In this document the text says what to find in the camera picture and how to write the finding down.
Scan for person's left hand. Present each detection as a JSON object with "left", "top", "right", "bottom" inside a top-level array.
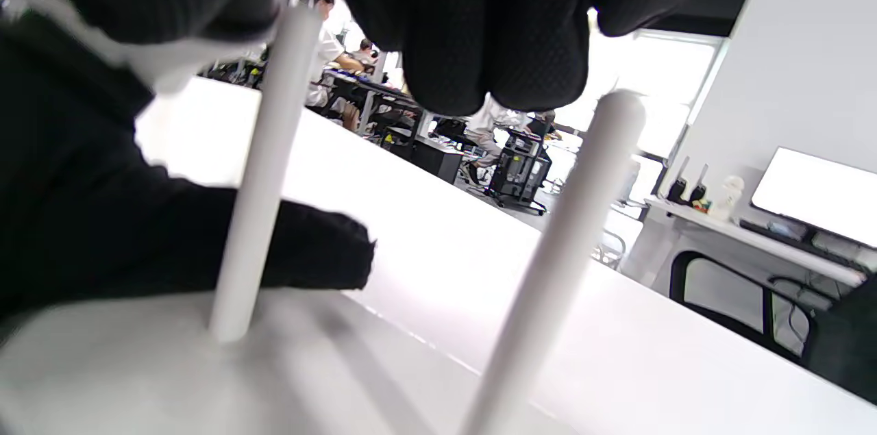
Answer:
[{"left": 0, "top": 17, "right": 376, "bottom": 326}]

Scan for person's right hand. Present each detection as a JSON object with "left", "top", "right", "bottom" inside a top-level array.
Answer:
[{"left": 312, "top": 0, "right": 710, "bottom": 117}]

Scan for white Hanoi Tower peg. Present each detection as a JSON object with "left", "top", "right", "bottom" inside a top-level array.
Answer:
[
  {"left": 208, "top": 2, "right": 324, "bottom": 344},
  {"left": 458, "top": 88, "right": 648, "bottom": 435}
]

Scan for white Hanoi Tower base lid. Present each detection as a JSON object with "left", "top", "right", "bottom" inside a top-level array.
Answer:
[{"left": 0, "top": 288, "right": 590, "bottom": 435}]

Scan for black desk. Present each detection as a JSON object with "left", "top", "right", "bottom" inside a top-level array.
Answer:
[{"left": 322, "top": 69, "right": 425, "bottom": 141}]

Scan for black cabinet on wheeled stand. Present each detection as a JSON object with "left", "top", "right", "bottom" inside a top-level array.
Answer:
[{"left": 488, "top": 130, "right": 553, "bottom": 216}]

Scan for black handheld radio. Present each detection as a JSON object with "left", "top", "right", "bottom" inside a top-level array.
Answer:
[
  {"left": 689, "top": 163, "right": 710, "bottom": 204},
  {"left": 667, "top": 158, "right": 689, "bottom": 204}
]

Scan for white office desk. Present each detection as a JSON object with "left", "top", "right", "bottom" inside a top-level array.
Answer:
[{"left": 620, "top": 197, "right": 867, "bottom": 299}]

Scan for white bottle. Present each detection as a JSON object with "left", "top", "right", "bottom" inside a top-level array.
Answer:
[{"left": 709, "top": 175, "right": 746, "bottom": 222}]

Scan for black keyboard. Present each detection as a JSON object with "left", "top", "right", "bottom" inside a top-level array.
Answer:
[{"left": 739, "top": 217, "right": 819, "bottom": 245}]

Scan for white lit monitor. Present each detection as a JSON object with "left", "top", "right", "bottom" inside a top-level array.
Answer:
[{"left": 750, "top": 146, "right": 877, "bottom": 249}]

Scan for black office chair black base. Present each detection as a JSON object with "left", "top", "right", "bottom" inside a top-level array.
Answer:
[{"left": 670, "top": 250, "right": 877, "bottom": 405}]

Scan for white wire cart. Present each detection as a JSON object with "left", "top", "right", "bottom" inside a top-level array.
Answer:
[{"left": 591, "top": 228, "right": 628, "bottom": 270}]

